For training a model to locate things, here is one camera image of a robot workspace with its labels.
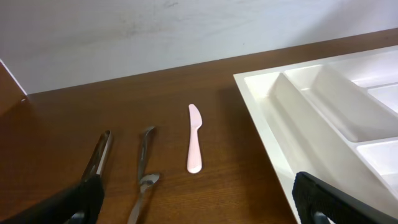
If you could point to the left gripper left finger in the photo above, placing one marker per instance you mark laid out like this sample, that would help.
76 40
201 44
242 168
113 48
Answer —
79 203

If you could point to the upper small metal spoon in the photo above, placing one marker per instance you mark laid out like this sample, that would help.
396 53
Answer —
143 152

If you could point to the lower small metal spoon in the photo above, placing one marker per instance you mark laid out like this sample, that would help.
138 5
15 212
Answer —
145 183

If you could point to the small metal spoon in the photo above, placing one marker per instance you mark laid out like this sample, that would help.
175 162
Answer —
143 152
145 183

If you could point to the white plastic knife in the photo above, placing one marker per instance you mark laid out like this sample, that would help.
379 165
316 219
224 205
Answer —
194 161

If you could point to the white plastic cutlery tray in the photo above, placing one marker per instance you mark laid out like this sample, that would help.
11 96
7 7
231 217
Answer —
335 118

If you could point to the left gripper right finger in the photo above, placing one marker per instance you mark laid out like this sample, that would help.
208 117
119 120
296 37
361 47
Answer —
319 202

